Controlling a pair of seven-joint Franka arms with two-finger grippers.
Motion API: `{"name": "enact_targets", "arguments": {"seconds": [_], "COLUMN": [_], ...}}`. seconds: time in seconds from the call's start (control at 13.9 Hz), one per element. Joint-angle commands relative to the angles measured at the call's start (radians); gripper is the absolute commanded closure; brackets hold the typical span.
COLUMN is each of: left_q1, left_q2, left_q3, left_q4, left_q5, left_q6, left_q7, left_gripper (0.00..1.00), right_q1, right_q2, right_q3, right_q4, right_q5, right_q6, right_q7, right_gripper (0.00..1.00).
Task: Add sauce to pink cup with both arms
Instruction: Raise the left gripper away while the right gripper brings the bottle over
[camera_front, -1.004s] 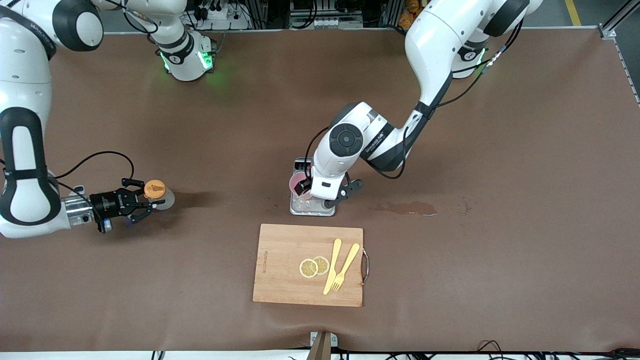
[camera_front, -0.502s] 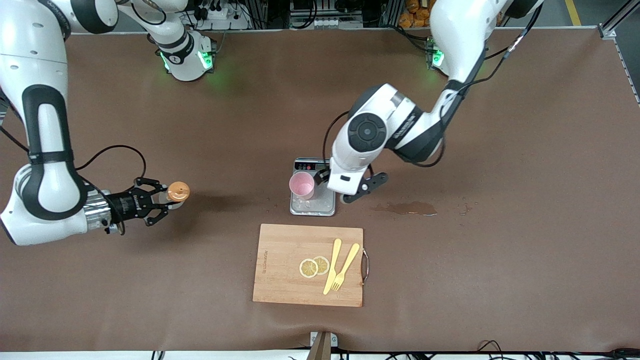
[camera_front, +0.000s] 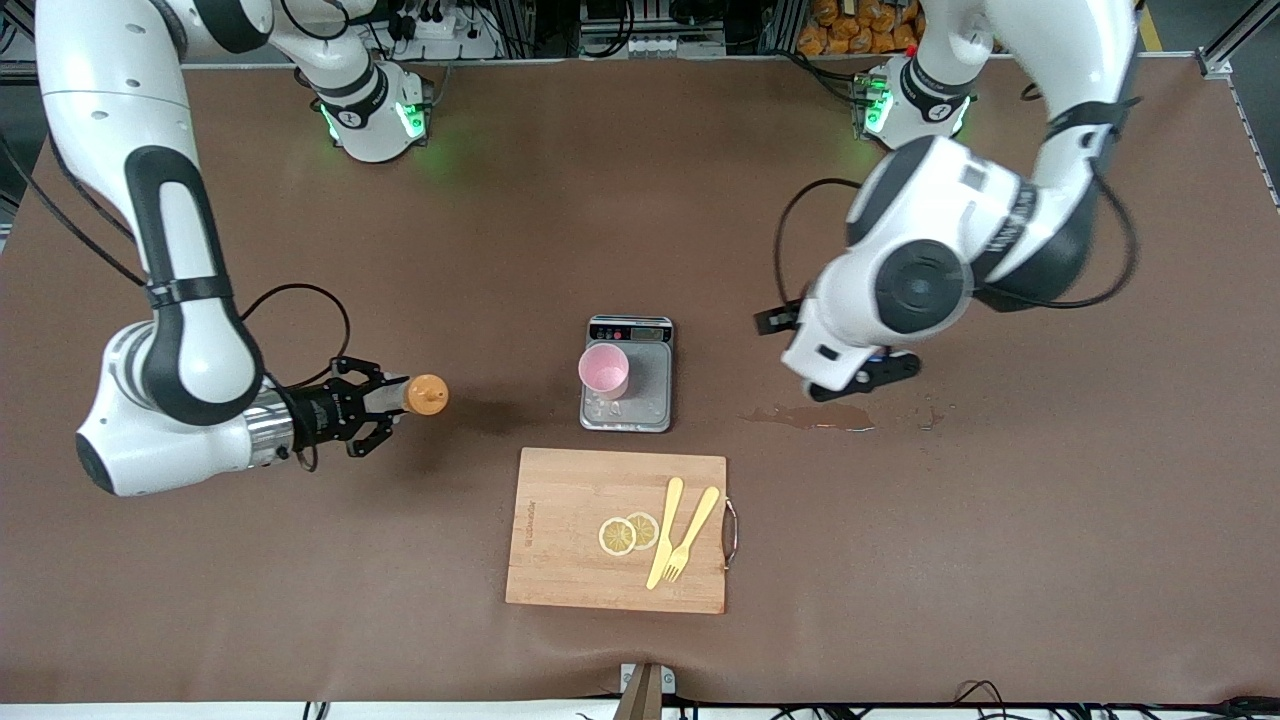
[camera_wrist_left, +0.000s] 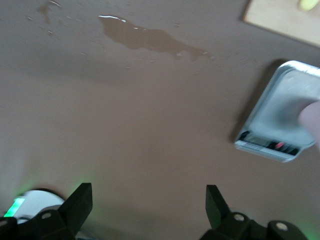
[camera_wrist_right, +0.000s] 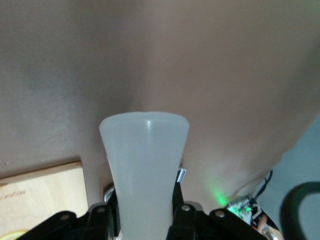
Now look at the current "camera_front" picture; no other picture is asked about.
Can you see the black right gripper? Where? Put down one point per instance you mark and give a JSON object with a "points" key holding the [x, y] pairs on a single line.
{"points": [[318, 411]]}

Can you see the orange-capped clear sauce bottle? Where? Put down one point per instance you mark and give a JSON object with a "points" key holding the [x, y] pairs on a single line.
{"points": [[427, 395]]}

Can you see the pink plastic cup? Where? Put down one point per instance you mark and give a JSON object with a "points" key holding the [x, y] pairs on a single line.
{"points": [[603, 372]]}

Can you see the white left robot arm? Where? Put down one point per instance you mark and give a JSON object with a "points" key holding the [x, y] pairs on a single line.
{"points": [[920, 285]]}

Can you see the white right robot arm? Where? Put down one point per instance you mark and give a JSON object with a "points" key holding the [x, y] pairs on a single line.
{"points": [[185, 330]]}

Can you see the silver digital kitchen scale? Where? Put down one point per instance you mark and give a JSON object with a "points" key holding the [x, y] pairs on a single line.
{"points": [[652, 385]]}

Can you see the brown table cover mat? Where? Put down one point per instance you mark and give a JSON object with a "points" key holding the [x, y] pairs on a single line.
{"points": [[500, 230]]}

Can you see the yellow plastic fork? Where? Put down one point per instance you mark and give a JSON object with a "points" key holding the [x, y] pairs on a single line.
{"points": [[697, 525]]}

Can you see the yellow plastic knife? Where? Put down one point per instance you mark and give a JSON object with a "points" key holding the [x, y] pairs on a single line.
{"points": [[667, 525]]}

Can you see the yellow lemon slice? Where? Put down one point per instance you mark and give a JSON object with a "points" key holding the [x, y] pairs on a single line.
{"points": [[615, 537], [647, 528]]}

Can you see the wooden cutting board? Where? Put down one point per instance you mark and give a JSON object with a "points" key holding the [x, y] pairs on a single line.
{"points": [[570, 560]]}

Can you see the orange snack bags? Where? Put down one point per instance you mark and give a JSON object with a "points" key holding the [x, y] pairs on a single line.
{"points": [[850, 30]]}

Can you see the white connector block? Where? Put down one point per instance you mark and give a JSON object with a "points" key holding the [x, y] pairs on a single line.
{"points": [[660, 46]]}

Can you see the white power strip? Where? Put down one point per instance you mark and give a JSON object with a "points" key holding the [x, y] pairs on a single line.
{"points": [[445, 40]]}

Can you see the table edge mounting bracket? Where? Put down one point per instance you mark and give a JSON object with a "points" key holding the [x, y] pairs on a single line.
{"points": [[647, 690]]}

